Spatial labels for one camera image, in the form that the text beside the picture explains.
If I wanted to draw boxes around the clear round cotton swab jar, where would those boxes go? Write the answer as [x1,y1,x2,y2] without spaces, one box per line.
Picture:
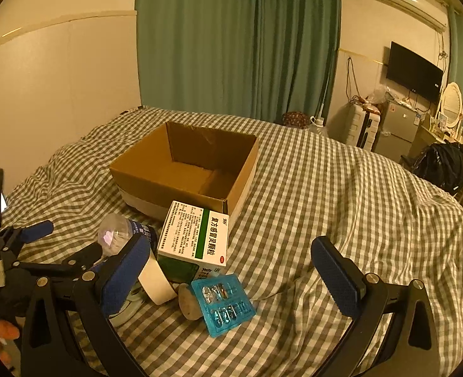
[98,212,159,260]

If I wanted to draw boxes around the beige tape roll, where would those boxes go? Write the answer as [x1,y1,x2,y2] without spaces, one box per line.
[138,251,177,305]

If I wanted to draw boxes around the white green medicine box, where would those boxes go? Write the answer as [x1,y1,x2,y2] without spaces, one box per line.
[156,201,230,283]

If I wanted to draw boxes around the blue blister pill pack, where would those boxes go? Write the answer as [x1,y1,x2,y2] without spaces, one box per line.
[191,274,256,338]

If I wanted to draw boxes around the person's left hand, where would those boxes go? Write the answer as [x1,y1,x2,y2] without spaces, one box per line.
[0,320,20,368]

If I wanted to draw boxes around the lit phone screen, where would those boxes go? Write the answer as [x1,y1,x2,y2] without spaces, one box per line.
[1,194,8,213]

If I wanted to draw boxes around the beige round object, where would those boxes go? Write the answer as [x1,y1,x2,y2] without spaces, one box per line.
[178,283,202,321]

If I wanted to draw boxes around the grey checkered bed cover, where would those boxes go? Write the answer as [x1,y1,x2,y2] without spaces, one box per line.
[3,107,463,376]

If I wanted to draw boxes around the open cardboard box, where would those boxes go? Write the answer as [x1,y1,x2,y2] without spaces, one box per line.
[110,122,260,228]

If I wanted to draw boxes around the black bag on chair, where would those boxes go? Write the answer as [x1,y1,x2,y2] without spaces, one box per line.
[400,143,463,196]

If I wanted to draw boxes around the wooden vanity desk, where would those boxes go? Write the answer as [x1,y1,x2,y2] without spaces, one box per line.
[407,125,463,159]

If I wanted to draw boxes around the small silver fridge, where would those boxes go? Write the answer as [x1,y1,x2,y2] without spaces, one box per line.
[373,101,418,162]

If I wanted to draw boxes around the white suitcase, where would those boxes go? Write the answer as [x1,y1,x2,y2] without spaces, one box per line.
[343,104,381,151]

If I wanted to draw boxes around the clear water jug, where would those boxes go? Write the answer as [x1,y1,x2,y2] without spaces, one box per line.
[308,116,328,137]

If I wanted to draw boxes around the oval white vanity mirror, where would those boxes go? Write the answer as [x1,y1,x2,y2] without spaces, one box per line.
[438,82,463,128]

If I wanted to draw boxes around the brown patterned basket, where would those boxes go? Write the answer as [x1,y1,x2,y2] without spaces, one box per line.
[282,112,310,129]

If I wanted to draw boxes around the green curtain centre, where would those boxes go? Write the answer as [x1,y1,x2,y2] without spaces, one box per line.
[135,0,341,122]

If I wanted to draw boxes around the white air conditioner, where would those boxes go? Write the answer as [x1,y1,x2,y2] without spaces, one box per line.
[380,0,449,33]

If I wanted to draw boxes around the black wall television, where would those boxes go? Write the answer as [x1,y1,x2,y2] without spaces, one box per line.
[386,42,443,103]

